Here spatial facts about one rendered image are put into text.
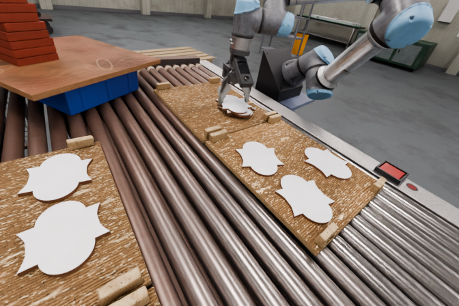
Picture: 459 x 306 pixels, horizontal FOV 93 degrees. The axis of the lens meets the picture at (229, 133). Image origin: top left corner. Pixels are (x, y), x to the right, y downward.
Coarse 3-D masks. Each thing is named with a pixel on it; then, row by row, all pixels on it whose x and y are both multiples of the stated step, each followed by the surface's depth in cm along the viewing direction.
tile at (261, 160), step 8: (248, 144) 68; (256, 144) 68; (240, 152) 64; (248, 152) 64; (256, 152) 65; (264, 152) 65; (272, 152) 66; (248, 160) 61; (256, 160) 62; (264, 160) 62; (272, 160) 63; (256, 168) 59; (264, 168) 59; (272, 168) 60; (264, 176) 58
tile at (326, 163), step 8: (304, 152) 69; (312, 152) 69; (320, 152) 70; (328, 152) 70; (312, 160) 66; (320, 160) 66; (328, 160) 67; (336, 160) 68; (320, 168) 63; (328, 168) 64; (336, 168) 64; (344, 168) 65; (328, 176) 61; (336, 176) 61; (344, 176) 62
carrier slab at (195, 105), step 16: (160, 96) 89; (176, 96) 90; (192, 96) 92; (208, 96) 95; (240, 96) 100; (176, 112) 80; (192, 112) 81; (208, 112) 83; (224, 112) 85; (256, 112) 89; (192, 128) 72; (224, 128) 75; (240, 128) 77
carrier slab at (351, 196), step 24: (216, 144) 67; (240, 144) 69; (264, 144) 71; (288, 144) 73; (312, 144) 75; (240, 168) 59; (288, 168) 62; (312, 168) 64; (264, 192) 53; (336, 192) 57; (360, 192) 58; (288, 216) 48; (336, 216) 50; (312, 240) 44
